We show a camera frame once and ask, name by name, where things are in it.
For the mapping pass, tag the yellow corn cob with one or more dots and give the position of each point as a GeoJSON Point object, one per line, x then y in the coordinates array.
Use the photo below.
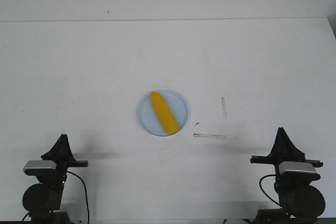
{"type": "Point", "coordinates": [164, 113]}

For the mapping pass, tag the light blue round plate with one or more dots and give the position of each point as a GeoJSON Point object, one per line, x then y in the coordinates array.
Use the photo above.
{"type": "Point", "coordinates": [147, 116]}

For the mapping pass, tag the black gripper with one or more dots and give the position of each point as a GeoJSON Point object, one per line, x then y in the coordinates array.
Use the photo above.
{"type": "Point", "coordinates": [291, 151]}
{"type": "Point", "coordinates": [55, 178]}

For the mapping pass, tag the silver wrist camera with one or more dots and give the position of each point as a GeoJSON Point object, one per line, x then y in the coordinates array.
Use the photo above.
{"type": "Point", "coordinates": [35, 166]}
{"type": "Point", "coordinates": [298, 171]}

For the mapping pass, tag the horizontal clear tape strip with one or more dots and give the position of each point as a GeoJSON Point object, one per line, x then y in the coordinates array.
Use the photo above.
{"type": "Point", "coordinates": [209, 136]}

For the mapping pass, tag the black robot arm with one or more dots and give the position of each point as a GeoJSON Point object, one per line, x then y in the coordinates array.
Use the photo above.
{"type": "Point", "coordinates": [42, 200]}
{"type": "Point", "coordinates": [298, 201]}

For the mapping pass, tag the vertical clear tape strip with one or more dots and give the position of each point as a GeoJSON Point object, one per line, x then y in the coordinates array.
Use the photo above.
{"type": "Point", "coordinates": [224, 107]}

